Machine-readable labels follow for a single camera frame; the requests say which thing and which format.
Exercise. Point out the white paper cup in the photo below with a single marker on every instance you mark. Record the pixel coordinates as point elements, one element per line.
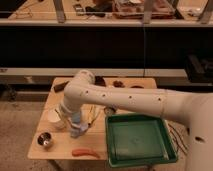
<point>54,120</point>

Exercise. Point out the red bowl with blue item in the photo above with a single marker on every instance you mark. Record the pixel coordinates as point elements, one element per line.
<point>137,86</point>

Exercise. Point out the orange carrot toy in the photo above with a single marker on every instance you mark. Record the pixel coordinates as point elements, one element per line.
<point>84,152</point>

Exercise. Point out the metal fork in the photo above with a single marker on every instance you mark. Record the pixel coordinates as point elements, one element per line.
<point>60,115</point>

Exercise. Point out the black device right background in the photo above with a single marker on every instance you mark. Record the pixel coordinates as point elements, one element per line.
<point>199,70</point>

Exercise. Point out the crumpled blue cloth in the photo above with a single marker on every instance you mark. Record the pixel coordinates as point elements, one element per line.
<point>77,130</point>

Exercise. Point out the dark brown bowl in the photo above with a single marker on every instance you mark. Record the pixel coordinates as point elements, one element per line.
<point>100,81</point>

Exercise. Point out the dark grape bunch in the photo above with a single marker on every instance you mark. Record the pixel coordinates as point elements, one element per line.
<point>118,84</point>

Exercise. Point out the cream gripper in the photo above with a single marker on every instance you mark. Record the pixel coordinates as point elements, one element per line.
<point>68,116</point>

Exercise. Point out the black rectangular block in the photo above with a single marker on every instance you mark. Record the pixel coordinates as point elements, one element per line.
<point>60,87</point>

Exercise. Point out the wooden table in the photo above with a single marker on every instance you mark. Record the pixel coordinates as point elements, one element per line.
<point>59,155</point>

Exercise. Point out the yellow handled utensil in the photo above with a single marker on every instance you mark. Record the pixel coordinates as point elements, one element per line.
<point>93,114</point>

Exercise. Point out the blue plastic cup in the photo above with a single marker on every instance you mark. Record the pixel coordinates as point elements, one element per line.
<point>76,117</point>

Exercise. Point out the small dark metal clip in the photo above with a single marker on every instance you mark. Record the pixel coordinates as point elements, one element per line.
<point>109,111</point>

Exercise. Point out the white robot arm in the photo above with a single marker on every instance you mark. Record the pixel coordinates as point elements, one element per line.
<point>193,110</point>

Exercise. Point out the small steel cup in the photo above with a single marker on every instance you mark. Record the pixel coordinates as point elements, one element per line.
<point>45,140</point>

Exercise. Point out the green plastic tray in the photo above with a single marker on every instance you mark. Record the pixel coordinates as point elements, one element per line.
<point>138,140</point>

